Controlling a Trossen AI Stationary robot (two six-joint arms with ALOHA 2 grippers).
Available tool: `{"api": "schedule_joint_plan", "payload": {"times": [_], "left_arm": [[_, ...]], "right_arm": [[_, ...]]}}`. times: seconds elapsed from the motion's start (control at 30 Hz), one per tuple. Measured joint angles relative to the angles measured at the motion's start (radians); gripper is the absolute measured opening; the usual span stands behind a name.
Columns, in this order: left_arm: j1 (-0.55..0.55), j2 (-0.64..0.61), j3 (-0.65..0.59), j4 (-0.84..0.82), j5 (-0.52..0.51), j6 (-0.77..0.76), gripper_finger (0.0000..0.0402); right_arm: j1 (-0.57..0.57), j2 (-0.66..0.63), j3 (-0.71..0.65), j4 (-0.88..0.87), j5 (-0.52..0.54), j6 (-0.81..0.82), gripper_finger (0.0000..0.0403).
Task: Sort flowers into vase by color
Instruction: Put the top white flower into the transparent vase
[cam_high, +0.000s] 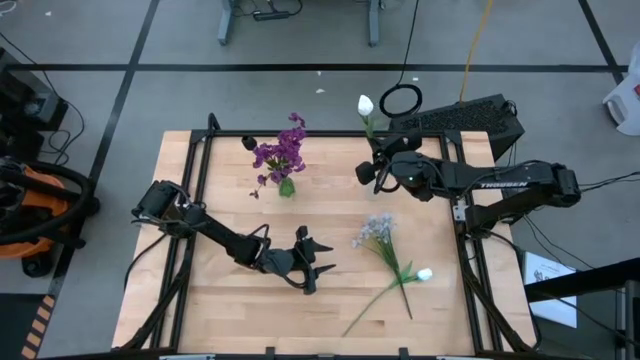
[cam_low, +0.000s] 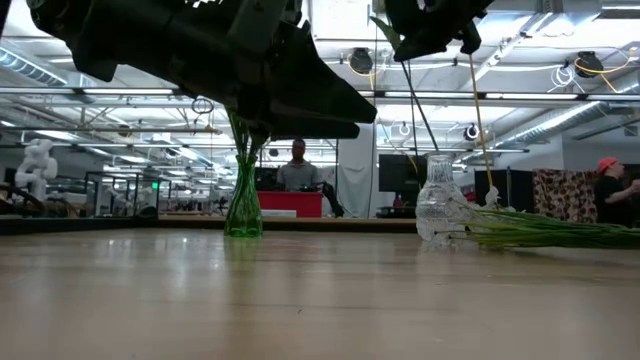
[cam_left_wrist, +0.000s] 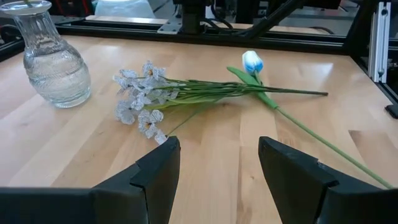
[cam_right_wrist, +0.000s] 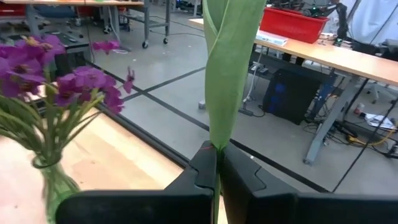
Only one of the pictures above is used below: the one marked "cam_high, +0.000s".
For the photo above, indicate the orange black shop vacuum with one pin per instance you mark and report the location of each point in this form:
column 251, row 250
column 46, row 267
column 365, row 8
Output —
column 20, row 247

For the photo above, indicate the dark purple artificial tulip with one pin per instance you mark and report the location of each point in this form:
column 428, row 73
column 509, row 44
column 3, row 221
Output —
column 248, row 143

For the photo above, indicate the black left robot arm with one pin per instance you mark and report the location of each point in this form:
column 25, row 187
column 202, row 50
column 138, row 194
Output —
column 220, row 235

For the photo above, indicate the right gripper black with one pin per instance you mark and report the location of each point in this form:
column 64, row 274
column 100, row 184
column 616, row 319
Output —
column 366, row 172

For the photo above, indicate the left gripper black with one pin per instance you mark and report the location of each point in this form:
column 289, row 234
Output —
column 292, row 262

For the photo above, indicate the black equipment stack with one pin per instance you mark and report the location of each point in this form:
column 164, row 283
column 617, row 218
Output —
column 25, row 105

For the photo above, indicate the black metal beam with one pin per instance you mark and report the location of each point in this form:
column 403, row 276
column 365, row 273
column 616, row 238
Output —
column 590, row 280

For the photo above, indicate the grey desk leg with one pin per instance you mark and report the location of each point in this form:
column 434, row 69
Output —
column 225, row 22
column 374, row 22

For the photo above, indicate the black hazard striped mat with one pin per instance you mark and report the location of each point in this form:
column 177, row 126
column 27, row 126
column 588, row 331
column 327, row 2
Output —
column 15, row 325

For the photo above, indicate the green glass vase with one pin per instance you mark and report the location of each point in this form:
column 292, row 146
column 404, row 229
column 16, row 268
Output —
column 287, row 189

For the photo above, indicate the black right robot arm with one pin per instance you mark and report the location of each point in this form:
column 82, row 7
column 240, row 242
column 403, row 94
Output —
column 500, row 182

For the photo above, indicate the white artificial tulip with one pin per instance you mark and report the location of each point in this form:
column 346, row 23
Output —
column 424, row 274
column 365, row 105

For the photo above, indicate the black aluminium table frame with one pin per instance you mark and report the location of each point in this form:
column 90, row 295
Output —
column 325, row 134

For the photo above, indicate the black power strip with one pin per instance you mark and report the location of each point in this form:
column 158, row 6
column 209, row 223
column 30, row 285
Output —
column 270, row 15

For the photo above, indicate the pale white artificial flower bunch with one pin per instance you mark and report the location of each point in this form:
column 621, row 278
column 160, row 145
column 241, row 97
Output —
column 375, row 230

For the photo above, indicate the white printed paper sheet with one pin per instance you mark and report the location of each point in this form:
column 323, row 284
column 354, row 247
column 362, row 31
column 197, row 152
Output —
column 550, row 285

